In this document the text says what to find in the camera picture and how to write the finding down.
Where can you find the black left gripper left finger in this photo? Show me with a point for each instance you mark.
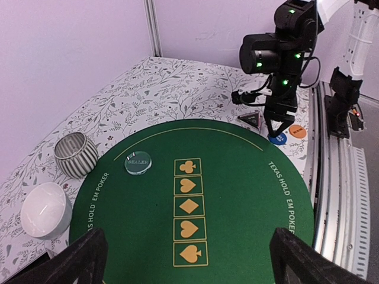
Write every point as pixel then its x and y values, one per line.
pixel 83 261

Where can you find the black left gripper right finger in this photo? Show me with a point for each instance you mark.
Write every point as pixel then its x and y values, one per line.
pixel 287 250

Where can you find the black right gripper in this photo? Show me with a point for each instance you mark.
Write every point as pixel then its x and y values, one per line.
pixel 282 100

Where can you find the blue small blind button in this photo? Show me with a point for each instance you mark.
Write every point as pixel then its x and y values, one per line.
pixel 279 140

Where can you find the clear acrylic dealer button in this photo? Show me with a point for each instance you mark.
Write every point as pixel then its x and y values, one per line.
pixel 138 162

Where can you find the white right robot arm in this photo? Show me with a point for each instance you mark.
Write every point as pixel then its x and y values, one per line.
pixel 281 56

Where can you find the orange big blind button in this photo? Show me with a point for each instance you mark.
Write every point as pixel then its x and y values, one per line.
pixel 298 131

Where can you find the black triangular all-in marker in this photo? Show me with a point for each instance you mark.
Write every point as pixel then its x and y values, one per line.
pixel 253 119

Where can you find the white ceramic bowl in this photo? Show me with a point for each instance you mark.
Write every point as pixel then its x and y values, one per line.
pixel 46 212

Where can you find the striped grey ceramic cup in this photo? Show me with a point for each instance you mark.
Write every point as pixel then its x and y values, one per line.
pixel 76 155

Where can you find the round green poker mat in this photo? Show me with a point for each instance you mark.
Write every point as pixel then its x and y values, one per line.
pixel 204 212

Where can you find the floral white tablecloth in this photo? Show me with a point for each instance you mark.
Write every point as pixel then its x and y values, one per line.
pixel 154 92

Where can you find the right aluminium frame post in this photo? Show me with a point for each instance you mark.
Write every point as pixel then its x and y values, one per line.
pixel 152 24

